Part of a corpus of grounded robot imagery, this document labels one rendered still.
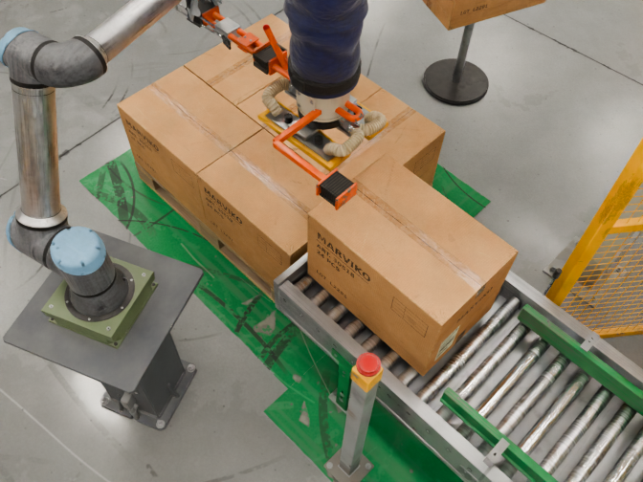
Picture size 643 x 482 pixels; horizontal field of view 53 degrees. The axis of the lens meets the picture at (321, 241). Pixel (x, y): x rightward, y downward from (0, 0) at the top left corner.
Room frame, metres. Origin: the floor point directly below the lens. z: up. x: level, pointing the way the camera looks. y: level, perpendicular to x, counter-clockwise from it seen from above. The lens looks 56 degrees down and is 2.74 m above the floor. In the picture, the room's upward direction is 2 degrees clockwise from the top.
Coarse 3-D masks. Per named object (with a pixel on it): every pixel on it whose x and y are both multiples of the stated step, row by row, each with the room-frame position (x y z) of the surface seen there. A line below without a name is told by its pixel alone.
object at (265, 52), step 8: (256, 48) 1.76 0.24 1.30; (264, 48) 1.77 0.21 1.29; (272, 48) 1.78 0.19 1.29; (280, 48) 1.77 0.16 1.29; (256, 56) 1.72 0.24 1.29; (264, 56) 1.73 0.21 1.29; (272, 56) 1.73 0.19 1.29; (256, 64) 1.72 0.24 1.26; (264, 64) 1.70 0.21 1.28; (272, 64) 1.70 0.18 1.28; (280, 64) 1.73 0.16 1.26; (264, 72) 1.70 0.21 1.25; (272, 72) 1.70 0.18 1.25
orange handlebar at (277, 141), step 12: (216, 12) 1.97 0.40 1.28; (228, 36) 1.85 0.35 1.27; (252, 36) 1.84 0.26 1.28; (240, 48) 1.81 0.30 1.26; (252, 48) 1.78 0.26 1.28; (348, 108) 1.52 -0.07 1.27; (360, 108) 1.51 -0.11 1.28; (300, 120) 1.44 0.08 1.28; (288, 132) 1.39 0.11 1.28; (276, 144) 1.34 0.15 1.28; (288, 156) 1.30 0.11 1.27; (312, 168) 1.25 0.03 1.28
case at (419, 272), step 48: (384, 192) 1.44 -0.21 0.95; (432, 192) 1.45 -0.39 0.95; (336, 240) 1.24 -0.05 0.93; (384, 240) 1.23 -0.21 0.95; (432, 240) 1.24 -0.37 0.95; (480, 240) 1.25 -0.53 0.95; (336, 288) 1.23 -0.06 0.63; (384, 288) 1.09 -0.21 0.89; (432, 288) 1.06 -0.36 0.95; (480, 288) 1.06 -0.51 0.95; (384, 336) 1.06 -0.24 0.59; (432, 336) 0.93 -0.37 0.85
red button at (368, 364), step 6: (366, 354) 0.78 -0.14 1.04; (372, 354) 0.78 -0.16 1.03; (360, 360) 0.76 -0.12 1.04; (366, 360) 0.76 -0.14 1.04; (372, 360) 0.76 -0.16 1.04; (378, 360) 0.76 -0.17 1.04; (360, 366) 0.74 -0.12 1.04; (366, 366) 0.74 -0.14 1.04; (372, 366) 0.74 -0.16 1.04; (378, 366) 0.74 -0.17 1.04; (360, 372) 0.73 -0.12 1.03; (366, 372) 0.72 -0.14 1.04; (372, 372) 0.73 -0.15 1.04; (378, 372) 0.73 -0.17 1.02
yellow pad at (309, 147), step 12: (288, 108) 1.62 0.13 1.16; (264, 120) 1.56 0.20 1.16; (276, 120) 1.56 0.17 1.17; (288, 120) 1.54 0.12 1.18; (300, 144) 1.46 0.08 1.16; (312, 144) 1.45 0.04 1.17; (324, 144) 1.46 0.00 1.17; (312, 156) 1.41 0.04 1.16; (324, 156) 1.41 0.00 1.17; (336, 156) 1.41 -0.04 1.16; (348, 156) 1.42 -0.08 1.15
